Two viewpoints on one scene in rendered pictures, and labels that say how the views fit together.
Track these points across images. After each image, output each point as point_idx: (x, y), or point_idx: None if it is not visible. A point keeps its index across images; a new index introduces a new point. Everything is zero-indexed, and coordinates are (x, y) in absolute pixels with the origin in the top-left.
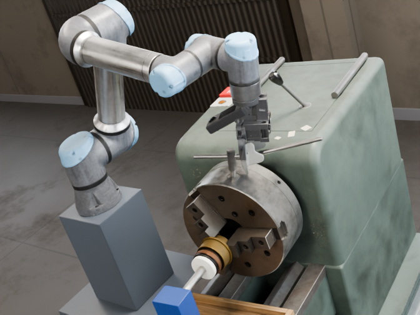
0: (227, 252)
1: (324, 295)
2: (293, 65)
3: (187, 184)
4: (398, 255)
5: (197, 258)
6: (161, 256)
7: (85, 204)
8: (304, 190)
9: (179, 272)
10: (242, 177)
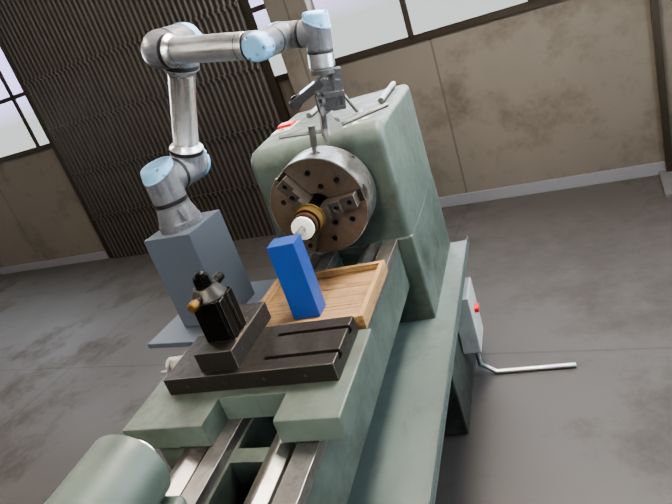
0: (321, 214)
1: (400, 265)
2: None
3: (265, 192)
4: (443, 253)
5: (297, 218)
6: (242, 275)
7: (170, 222)
8: (373, 165)
9: (259, 292)
10: (323, 153)
